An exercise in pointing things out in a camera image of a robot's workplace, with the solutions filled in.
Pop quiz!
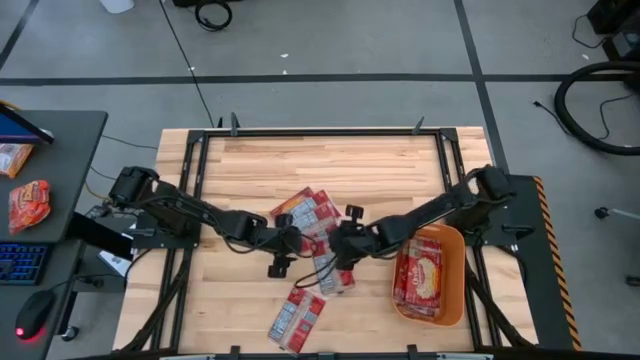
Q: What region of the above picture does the pale orange snack bag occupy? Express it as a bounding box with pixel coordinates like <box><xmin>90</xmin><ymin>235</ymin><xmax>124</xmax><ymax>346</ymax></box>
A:
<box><xmin>0</xmin><ymin>143</ymin><xmax>35</xmax><ymax>180</ymax></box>

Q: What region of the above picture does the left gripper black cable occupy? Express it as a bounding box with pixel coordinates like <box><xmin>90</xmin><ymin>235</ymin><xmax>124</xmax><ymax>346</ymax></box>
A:
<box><xmin>222</xmin><ymin>233</ymin><xmax>281</xmax><ymax>255</ymax></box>

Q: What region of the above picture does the black aluminium table frame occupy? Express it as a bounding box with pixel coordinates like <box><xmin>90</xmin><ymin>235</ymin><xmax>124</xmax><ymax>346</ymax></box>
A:
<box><xmin>119</xmin><ymin>112</ymin><xmax>539</xmax><ymax>360</ymax></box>

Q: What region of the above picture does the thin black looped cable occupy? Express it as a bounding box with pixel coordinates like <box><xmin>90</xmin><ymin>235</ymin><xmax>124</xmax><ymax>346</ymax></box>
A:
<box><xmin>571</xmin><ymin>13</ymin><xmax>609</xmax><ymax>50</ymax></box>

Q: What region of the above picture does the white container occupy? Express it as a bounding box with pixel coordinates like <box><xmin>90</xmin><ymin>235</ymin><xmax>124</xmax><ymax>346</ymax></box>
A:
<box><xmin>99</xmin><ymin>0</ymin><xmax>136</xmax><ymax>15</ymax></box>

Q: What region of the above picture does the black side desk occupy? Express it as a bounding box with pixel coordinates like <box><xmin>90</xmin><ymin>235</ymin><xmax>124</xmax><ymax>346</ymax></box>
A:
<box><xmin>0</xmin><ymin>109</ymin><xmax>109</xmax><ymax>360</ymax></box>

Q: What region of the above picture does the orange-red snack bag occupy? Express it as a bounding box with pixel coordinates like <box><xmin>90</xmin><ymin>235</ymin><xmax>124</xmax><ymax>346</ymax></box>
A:
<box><xmin>8</xmin><ymin>179</ymin><xmax>52</xmax><ymax>236</ymax></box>

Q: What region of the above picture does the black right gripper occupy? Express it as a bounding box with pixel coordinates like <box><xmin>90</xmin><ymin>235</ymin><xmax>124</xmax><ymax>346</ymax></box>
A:
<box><xmin>327</xmin><ymin>204</ymin><xmax>374</xmax><ymax>272</ymax></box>

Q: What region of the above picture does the black floor platform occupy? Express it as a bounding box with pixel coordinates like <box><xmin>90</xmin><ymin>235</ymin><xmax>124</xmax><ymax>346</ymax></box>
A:
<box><xmin>499</xmin><ymin>174</ymin><xmax>584</xmax><ymax>352</ymax></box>

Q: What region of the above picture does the black computer mouse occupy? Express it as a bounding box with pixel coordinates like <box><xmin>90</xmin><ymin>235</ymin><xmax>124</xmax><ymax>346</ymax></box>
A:
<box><xmin>14</xmin><ymin>289</ymin><xmax>57</xmax><ymax>344</ymax></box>

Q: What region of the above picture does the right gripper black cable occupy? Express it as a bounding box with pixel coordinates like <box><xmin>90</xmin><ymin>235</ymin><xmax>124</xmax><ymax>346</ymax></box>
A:
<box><xmin>293</xmin><ymin>255</ymin><xmax>347</xmax><ymax>290</ymax></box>

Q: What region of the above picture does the black box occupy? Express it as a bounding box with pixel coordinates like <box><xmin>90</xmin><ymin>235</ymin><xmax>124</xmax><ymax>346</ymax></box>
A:
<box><xmin>66</xmin><ymin>212</ymin><xmax>136</xmax><ymax>261</ymax></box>

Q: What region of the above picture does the laptop with blue screen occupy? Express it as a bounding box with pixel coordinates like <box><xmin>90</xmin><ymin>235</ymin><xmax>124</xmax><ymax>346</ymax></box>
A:
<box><xmin>0</xmin><ymin>99</ymin><xmax>55</xmax><ymax>146</ymax></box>

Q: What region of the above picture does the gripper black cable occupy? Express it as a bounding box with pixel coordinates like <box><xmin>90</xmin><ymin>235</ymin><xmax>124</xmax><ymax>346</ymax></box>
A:
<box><xmin>222</xmin><ymin>233</ymin><xmax>281</xmax><ymax>255</ymax></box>
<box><xmin>293</xmin><ymin>255</ymin><xmax>347</xmax><ymax>290</ymax></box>

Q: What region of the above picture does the black equipment case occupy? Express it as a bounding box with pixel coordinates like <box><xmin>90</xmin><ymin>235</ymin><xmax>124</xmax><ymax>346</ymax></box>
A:
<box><xmin>586</xmin><ymin>0</ymin><xmax>640</xmax><ymax>62</ymax></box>

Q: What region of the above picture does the thick black hose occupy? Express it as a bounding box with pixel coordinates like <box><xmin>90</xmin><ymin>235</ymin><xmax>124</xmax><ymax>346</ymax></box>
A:
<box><xmin>553</xmin><ymin>60</ymin><xmax>640</xmax><ymax>157</ymax></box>

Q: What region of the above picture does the coiled black cable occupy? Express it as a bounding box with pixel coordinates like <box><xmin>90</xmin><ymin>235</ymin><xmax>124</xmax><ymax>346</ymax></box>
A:
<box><xmin>193</xmin><ymin>0</ymin><xmax>234</xmax><ymax>33</ymax></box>

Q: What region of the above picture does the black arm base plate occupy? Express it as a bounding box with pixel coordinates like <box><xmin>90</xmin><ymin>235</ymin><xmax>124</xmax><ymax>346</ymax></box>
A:
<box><xmin>130</xmin><ymin>219</ymin><xmax>202</xmax><ymax>250</ymax></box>

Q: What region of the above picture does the thin black floor cable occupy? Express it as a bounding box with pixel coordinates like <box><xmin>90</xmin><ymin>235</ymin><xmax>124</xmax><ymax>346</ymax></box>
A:
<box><xmin>532</xmin><ymin>92</ymin><xmax>640</xmax><ymax>142</ymax></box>

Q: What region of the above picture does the orange plastic basket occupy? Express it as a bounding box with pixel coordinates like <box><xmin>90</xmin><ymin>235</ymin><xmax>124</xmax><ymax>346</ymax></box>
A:
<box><xmin>391</xmin><ymin>223</ymin><xmax>467</xmax><ymax>328</ymax></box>

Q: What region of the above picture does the yellow-black hazard tape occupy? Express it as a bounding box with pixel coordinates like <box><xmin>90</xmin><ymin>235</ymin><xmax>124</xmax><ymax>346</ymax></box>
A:
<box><xmin>531</xmin><ymin>175</ymin><xmax>584</xmax><ymax>352</ymax></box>

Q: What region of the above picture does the blue backlit keyboard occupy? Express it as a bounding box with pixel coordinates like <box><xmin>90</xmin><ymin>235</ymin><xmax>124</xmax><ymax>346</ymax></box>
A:
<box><xmin>0</xmin><ymin>242</ymin><xmax>50</xmax><ymax>287</ymax></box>

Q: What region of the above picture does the chair leg with caster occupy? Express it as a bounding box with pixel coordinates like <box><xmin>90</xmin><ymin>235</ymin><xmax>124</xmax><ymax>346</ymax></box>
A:
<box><xmin>593</xmin><ymin>205</ymin><xmax>640</xmax><ymax>222</ymax></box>

